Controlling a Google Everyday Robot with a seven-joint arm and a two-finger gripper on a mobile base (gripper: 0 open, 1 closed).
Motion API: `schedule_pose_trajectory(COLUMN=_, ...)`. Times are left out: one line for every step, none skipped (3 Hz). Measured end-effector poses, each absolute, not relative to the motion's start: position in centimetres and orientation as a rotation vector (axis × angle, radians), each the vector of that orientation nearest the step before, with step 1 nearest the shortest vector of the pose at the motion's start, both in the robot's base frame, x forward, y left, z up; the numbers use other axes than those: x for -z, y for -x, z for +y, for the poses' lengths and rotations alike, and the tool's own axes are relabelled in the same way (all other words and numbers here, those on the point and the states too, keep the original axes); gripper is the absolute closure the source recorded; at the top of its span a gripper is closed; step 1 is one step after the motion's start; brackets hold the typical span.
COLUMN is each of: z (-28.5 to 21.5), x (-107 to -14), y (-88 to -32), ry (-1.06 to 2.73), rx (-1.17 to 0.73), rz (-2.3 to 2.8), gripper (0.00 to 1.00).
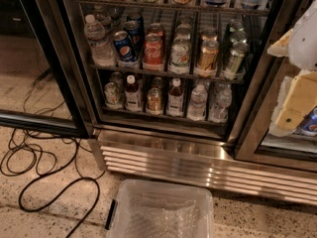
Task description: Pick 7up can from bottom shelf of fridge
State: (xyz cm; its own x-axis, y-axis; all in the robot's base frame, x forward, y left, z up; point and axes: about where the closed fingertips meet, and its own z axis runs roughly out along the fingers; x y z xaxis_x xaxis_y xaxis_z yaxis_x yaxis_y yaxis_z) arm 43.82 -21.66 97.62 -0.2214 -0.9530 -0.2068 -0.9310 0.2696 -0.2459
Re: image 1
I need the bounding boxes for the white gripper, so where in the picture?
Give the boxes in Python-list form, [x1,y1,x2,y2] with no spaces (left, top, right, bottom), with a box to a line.
[267,0,317,137]

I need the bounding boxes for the green 7up can front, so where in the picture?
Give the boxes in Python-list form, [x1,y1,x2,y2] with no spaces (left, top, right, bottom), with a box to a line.
[104,82,123,109]

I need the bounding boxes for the green silver can front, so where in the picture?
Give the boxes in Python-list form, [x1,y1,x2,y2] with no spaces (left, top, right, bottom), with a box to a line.
[223,42,249,80]

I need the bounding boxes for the blue pepsi can right compartment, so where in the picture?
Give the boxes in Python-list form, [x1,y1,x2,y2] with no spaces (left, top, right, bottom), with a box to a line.
[299,108,317,136]

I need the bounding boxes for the gold can front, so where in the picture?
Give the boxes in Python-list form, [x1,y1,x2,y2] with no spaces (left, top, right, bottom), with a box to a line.
[194,40,219,77]

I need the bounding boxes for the white green can front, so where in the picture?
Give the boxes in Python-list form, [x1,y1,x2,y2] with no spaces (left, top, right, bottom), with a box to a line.
[168,39,191,74]

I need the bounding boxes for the stainless steel glass-door fridge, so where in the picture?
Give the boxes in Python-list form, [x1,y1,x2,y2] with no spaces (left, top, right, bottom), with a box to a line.
[62,0,317,205]

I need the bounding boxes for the red coca-cola can front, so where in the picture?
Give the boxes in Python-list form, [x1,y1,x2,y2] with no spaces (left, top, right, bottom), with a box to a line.
[143,34,163,71]

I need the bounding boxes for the red coca-cola can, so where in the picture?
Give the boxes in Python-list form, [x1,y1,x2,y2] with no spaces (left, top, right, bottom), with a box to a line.
[143,34,163,71]
[147,23,165,40]

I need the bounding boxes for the amber can bottom shelf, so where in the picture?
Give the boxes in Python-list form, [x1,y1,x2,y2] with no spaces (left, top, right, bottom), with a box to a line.
[146,88,162,115]

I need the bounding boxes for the red coca-cola can behind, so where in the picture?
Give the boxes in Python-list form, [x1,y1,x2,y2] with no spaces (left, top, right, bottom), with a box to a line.
[147,23,165,40]

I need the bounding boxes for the blue pepsi can behind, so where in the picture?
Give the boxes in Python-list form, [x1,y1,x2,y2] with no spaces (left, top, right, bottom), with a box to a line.
[124,21,143,54]

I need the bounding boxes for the blue pepsi can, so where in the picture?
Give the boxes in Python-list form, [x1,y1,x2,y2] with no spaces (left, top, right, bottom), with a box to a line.
[124,21,143,54]
[113,31,137,62]

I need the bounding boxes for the blue pepsi can front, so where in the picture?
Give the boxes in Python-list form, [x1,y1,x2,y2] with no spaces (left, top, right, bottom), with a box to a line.
[113,31,137,62]

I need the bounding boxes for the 7up can behind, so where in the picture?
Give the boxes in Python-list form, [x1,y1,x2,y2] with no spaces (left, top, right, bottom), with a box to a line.
[110,71,123,89]

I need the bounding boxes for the water bottle middle shelf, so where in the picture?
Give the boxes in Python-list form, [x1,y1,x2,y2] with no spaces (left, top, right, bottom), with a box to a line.
[84,14,115,66]

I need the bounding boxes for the open fridge glass door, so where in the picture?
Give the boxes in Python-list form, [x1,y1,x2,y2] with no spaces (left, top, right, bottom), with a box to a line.
[0,0,93,138]

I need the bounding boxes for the water bottle bottom right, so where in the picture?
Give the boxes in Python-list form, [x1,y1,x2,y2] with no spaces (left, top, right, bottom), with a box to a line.
[208,88,232,123]

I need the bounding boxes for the brown tea bottle right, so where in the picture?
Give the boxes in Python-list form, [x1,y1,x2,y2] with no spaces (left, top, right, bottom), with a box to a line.
[166,77,183,116]

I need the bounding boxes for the brown tea bottle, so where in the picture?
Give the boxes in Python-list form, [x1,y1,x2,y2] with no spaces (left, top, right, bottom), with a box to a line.
[125,75,143,112]
[166,77,183,116]

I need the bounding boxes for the brown tea bottle left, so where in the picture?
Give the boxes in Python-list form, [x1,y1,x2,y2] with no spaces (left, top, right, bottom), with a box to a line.
[125,75,143,112]

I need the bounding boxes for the clear plastic bin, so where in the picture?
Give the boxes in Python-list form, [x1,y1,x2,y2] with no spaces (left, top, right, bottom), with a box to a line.
[105,179,214,238]

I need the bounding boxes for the black cable on floor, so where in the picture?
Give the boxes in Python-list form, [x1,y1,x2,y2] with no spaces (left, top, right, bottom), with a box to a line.
[0,67,107,238]

